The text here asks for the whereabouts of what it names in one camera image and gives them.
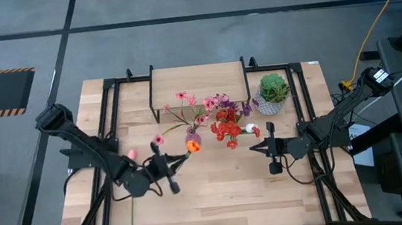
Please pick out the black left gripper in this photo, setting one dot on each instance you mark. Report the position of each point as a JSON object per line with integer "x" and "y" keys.
{"x": 162, "y": 167}

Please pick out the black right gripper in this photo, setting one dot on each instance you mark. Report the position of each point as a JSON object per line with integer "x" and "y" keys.
{"x": 275, "y": 146}

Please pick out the orange artificial tulip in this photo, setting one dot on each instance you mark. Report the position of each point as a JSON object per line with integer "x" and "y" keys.
{"x": 193, "y": 146}

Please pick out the white artificial tulip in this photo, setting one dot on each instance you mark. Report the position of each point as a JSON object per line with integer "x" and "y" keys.
{"x": 250, "y": 127}

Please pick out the pink ribbed glass vase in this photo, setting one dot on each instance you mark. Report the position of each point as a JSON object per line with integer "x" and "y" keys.
{"x": 192, "y": 139}

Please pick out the red artificial flower bunch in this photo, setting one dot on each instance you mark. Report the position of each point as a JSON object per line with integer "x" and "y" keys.
{"x": 229, "y": 128}

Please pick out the purple artificial flower bunch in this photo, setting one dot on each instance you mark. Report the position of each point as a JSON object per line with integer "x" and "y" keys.
{"x": 227, "y": 104}

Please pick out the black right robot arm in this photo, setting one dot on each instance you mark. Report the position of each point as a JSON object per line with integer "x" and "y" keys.
{"x": 336, "y": 120}

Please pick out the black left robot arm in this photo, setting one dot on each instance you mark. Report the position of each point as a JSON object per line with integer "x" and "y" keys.
{"x": 88, "y": 146}

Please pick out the wooden shelf with black legs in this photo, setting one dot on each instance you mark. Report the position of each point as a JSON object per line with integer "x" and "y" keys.
{"x": 197, "y": 79}

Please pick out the succulent in triangle-patterned pot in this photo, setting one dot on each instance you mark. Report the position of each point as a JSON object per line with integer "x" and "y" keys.
{"x": 273, "y": 88}

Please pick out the white paper sheet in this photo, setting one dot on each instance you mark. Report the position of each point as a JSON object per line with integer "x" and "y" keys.
{"x": 367, "y": 158}

